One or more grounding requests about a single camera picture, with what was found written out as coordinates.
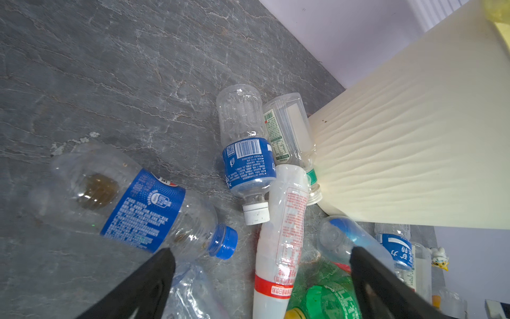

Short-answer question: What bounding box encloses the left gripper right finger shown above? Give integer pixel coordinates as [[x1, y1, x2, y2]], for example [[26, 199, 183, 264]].
[[350, 247, 447, 318]]

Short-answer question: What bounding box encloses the long white wire basket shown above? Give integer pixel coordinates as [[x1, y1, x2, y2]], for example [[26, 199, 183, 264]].
[[407, 0, 468, 32]]

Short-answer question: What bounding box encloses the yellow plastic bin liner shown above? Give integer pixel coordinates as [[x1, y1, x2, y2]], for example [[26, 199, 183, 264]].
[[482, 0, 509, 47]]

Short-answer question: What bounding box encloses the clear bottle blue tint red cap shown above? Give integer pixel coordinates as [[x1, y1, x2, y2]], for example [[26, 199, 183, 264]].
[[317, 215, 395, 273]]

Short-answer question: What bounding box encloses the small bottle orange label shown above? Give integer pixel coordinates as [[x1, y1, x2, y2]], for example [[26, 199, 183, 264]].
[[432, 287, 468, 319]]

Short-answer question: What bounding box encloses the clear bottle green collar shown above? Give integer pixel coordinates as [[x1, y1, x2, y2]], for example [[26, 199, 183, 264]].
[[262, 93, 323, 205]]

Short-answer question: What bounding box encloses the clear bottle blue label white cap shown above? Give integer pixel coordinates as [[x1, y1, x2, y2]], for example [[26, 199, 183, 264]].
[[216, 84, 276, 225]]

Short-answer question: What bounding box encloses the cream plastic waste bin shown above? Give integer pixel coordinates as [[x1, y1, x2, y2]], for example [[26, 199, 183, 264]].
[[309, 1, 509, 229]]

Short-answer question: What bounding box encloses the upper green soda bottle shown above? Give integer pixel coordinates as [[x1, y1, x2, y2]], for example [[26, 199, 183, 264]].
[[284, 260, 362, 319]]

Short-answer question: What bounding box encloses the small yellow white toy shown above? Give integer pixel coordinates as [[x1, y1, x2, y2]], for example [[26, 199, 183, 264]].
[[429, 247, 450, 271]]

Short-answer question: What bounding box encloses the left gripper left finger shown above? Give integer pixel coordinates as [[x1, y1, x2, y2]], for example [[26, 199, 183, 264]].
[[79, 249, 176, 318]]

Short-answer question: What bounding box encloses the crushed clear bottle white cap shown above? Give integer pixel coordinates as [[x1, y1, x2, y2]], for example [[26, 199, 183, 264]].
[[162, 263, 229, 318]]

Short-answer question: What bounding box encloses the blue label water bottle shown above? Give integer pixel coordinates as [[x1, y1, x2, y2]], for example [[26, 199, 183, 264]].
[[375, 223, 416, 292]]

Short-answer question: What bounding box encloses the white bottle red cap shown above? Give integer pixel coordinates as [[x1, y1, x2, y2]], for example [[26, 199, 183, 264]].
[[252, 164, 309, 318]]

